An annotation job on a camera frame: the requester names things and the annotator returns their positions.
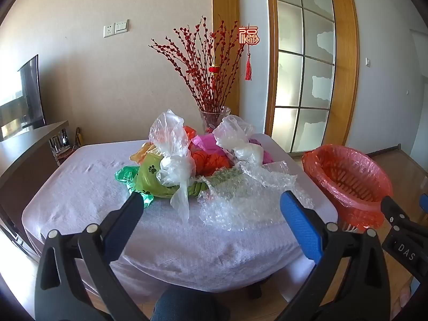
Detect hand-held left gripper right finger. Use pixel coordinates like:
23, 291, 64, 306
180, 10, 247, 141
276, 190, 392, 321

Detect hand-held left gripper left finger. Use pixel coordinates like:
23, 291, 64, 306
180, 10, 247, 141
34, 191, 149, 321

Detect red basket with plastic liner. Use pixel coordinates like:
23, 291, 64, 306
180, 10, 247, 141
302, 144, 394, 230

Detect red plastic lattice basket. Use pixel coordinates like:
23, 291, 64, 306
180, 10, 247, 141
329, 170, 372, 235

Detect beige plastic bag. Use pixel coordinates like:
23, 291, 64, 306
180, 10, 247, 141
130, 142, 164, 164

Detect pink plastic bag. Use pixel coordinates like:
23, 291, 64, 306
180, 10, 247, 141
190, 133, 273, 166

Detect person's right hand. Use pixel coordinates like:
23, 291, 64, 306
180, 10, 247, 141
393, 285, 412, 319

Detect lilac tablecloth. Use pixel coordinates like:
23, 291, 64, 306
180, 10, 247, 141
22, 133, 338, 303

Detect dark green plastic bag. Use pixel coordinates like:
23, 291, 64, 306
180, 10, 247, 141
114, 166, 154, 209

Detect green paw print bag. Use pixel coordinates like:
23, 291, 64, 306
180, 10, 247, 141
134, 154, 188, 198

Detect clear bubble wrap sheet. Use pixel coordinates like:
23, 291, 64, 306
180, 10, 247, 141
197, 160, 315, 231

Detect clear plastic bag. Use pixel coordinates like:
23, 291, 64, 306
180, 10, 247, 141
213, 114, 265, 166
149, 109, 196, 223

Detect green striped plastic bag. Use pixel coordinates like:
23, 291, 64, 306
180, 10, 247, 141
187, 167, 244, 198

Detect black chair base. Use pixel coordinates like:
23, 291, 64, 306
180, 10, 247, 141
246, 276, 268, 300

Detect large orange plastic bag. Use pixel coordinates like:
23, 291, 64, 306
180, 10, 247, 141
190, 147, 231, 177

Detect dark items beside cabinet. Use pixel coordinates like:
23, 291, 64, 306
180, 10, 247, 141
50, 129, 72, 166

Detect person's leg in jeans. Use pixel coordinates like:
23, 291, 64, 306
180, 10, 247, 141
150, 286, 231, 321

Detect wooden television cabinet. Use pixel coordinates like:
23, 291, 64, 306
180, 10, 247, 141
0, 120, 70, 241

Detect glass vase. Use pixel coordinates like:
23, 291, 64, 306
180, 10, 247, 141
200, 106, 232, 132

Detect frosted glass sliding door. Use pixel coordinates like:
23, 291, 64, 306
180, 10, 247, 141
274, 0, 337, 152

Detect black television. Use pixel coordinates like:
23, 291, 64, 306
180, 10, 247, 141
0, 54, 47, 142

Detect small red lantern ornament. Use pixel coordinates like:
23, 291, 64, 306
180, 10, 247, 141
208, 30, 220, 91

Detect red berry branches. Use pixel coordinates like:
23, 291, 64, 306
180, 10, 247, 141
149, 15, 246, 112

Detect red tasselled hanging ornament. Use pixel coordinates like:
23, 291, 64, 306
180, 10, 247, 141
238, 25, 259, 81

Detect wooden door frame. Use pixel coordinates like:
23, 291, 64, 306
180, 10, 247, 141
264, 0, 360, 156

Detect wooden wall trim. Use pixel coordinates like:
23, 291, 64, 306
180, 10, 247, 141
212, 0, 240, 116

